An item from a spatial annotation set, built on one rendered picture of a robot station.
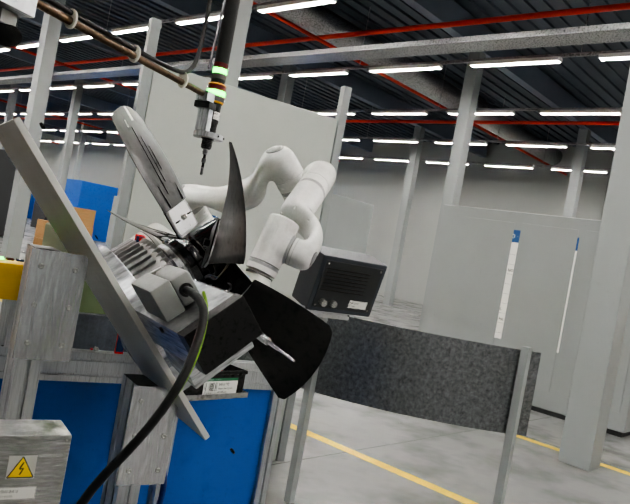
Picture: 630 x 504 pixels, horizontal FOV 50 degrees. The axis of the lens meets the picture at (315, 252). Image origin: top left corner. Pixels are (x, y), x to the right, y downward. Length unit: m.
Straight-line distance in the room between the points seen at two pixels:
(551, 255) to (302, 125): 4.23
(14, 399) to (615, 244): 4.69
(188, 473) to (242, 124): 2.04
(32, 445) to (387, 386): 2.21
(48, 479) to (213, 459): 0.92
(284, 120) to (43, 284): 2.61
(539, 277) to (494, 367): 4.24
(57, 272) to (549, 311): 6.48
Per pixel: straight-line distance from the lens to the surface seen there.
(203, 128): 1.55
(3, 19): 1.13
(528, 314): 7.50
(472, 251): 7.84
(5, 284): 1.80
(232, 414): 2.13
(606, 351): 5.42
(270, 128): 3.70
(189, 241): 1.46
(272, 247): 1.71
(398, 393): 3.25
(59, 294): 1.31
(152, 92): 3.45
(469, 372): 3.26
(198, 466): 2.14
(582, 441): 5.52
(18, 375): 1.34
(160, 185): 1.44
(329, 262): 2.11
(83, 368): 1.91
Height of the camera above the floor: 1.24
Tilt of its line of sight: level
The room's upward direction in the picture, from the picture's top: 10 degrees clockwise
